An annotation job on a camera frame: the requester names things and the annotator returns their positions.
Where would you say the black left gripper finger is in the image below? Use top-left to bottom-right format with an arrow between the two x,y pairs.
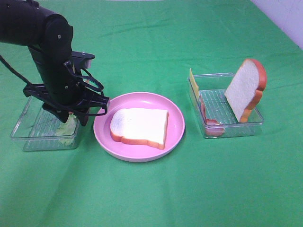
42,104 -> 70,123

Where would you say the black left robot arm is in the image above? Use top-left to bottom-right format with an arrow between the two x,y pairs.
0,0 -> 109,126

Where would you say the clear plastic box right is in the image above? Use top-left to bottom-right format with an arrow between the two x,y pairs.
188,72 -> 264,139

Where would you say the green lettuce leaf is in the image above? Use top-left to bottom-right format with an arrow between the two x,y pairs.
55,114 -> 77,146

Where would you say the pink round plate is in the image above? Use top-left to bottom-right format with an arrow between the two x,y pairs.
93,92 -> 185,162

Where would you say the toast bread slice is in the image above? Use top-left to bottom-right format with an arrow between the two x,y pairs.
110,108 -> 169,149
224,59 -> 267,123

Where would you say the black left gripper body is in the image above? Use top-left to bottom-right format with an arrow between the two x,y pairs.
23,46 -> 109,114

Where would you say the yellow cheese slice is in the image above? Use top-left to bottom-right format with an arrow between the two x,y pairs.
189,68 -> 199,100

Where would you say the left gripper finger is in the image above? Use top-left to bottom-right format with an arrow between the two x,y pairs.
73,108 -> 89,126

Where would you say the bacon strip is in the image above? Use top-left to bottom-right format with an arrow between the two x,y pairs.
199,95 -> 225,137

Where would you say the clear plastic box left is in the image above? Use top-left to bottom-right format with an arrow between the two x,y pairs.
10,97 -> 81,151

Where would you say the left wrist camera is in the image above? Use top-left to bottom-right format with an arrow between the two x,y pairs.
71,51 -> 95,70

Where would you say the clear plastic box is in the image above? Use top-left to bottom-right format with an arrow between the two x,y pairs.
188,72 -> 264,139
10,97 -> 81,151

